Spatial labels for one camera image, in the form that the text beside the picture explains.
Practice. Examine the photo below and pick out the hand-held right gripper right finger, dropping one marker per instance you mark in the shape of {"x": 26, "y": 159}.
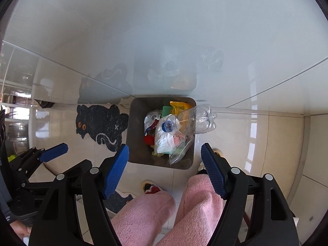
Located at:
{"x": 212, "y": 170}

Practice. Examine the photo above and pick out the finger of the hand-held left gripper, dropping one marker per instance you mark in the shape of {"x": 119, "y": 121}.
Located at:
{"x": 82, "y": 166}
{"x": 55, "y": 152}

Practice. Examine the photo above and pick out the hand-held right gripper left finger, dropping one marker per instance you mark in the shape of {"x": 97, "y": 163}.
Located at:
{"x": 116, "y": 171}

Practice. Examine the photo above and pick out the grey square trash bin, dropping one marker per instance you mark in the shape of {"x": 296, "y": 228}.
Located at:
{"x": 135, "y": 133}

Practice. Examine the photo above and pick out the clear plastic bottle blue cap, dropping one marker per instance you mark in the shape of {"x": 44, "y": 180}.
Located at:
{"x": 199, "y": 123}

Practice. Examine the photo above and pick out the person's left hand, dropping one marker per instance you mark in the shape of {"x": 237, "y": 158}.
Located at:
{"x": 21, "y": 229}

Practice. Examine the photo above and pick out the small black cat floor mat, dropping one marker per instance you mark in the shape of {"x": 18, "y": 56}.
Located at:
{"x": 120, "y": 201}

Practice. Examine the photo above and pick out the clear plastic packaging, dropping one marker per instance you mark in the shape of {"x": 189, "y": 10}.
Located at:
{"x": 182, "y": 153}

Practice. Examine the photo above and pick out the person's right leg pink pants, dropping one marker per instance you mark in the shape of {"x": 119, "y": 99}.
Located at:
{"x": 199, "y": 205}

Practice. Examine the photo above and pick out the person's leg pink pants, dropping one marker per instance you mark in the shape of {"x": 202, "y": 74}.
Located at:
{"x": 199, "y": 205}
{"x": 143, "y": 215}

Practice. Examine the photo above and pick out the person's left slipper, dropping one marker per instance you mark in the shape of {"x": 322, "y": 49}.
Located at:
{"x": 151, "y": 187}

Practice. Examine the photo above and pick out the steel pot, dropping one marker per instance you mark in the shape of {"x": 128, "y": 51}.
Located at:
{"x": 19, "y": 138}

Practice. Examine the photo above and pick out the small red object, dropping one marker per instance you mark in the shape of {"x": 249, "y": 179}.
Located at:
{"x": 149, "y": 140}

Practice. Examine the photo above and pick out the person's left leg pink pants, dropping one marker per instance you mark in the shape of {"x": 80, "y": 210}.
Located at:
{"x": 143, "y": 215}

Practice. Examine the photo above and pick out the clear crumpled plastic wrapper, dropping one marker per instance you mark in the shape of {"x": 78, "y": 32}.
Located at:
{"x": 151, "y": 119}

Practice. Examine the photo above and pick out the yellow snack packet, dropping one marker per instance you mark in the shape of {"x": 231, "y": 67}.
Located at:
{"x": 179, "y": 107}

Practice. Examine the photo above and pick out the green packet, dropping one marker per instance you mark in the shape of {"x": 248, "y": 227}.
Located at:
{"x": 166, "y": 110}

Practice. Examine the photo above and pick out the white glossy cabinet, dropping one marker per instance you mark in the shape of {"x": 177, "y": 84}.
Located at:
{"x": 153, "y": 18}

